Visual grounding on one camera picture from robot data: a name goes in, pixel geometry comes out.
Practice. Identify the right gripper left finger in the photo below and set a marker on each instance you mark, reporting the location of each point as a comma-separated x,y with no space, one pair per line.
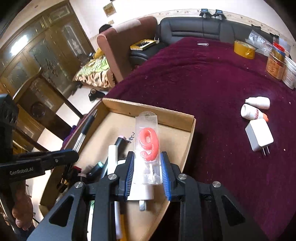
117,185

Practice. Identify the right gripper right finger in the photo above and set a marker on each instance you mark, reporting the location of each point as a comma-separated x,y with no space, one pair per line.
177,186

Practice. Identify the white long tube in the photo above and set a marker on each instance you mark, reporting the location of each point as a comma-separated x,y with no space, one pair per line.
111,167

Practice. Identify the number nine candle pack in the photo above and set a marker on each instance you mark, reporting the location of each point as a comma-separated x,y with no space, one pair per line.
147,164

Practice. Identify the black marker teal caps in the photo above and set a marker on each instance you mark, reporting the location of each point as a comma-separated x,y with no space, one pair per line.
94,174

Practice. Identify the person left hand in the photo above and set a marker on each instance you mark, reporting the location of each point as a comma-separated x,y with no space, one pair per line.
23,208

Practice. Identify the cardboard tray box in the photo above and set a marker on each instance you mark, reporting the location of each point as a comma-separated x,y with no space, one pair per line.
66,218

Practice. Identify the yellow black pen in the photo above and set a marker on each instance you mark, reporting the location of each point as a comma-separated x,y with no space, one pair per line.
122,233

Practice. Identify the black clear pen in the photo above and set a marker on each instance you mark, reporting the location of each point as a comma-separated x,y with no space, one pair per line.
84,131

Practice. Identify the maroon velvet table cloth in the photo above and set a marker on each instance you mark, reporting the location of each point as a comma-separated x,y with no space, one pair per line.
206,79

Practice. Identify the black shoes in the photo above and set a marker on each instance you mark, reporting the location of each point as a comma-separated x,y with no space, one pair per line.
95,94

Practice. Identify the white power adapter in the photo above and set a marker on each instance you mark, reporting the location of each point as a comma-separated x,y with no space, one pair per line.
259,136

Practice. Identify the white tube orange cap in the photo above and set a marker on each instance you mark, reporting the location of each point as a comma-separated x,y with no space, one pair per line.
252,113

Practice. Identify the leopard floral blanket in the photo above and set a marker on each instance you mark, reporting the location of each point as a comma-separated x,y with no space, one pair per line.
96,73

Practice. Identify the white small bottle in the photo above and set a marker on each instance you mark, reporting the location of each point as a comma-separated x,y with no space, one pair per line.
259,102

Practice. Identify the wooden glass cabinet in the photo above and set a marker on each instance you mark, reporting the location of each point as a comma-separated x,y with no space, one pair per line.
46,35

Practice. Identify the yellow box on sofa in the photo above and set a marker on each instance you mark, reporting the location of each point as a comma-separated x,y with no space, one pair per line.
142,45

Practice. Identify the brown armchair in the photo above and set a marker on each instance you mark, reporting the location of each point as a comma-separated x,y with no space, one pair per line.
115,43

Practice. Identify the black leather sofa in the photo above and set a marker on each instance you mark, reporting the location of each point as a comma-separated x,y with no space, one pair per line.
171,30

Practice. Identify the yellow tape roll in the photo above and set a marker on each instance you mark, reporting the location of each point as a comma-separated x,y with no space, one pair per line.
244,49

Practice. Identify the white lidded tub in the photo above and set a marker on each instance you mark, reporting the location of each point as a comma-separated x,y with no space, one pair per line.
289,75

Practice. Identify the orange label jar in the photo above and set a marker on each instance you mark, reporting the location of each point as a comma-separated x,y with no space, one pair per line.
275,67

